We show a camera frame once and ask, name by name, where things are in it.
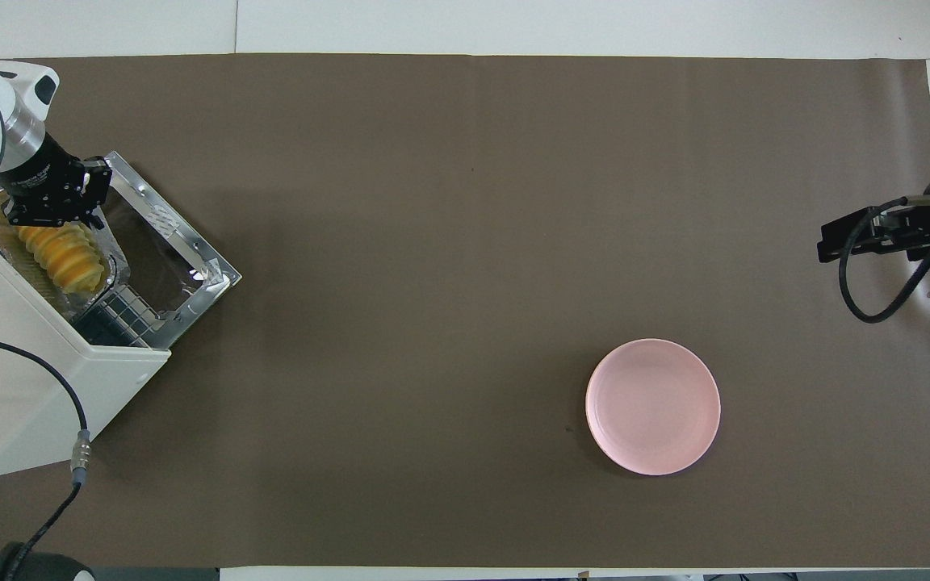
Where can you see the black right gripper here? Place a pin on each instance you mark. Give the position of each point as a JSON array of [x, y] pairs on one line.
[[897, 234]]

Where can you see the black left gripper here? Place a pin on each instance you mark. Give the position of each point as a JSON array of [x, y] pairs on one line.
[[45, 177]]

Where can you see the sliced yellow bread loaf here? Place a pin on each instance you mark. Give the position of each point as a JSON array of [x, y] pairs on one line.
[[69, 262]]

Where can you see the aluminium foil tray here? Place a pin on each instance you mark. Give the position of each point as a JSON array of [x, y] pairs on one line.
[[114, 278]]

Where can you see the glass oven door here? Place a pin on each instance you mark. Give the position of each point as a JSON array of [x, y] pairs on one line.
[[215, 270]]

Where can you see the white toaster oven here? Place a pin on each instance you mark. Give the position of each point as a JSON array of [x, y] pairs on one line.
[[29, 387]]

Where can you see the pink round plate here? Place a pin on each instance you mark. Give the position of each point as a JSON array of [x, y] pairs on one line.
[[651, 407]]

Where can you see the brown table mat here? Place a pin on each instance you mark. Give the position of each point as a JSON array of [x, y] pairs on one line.
[[433, 323]]

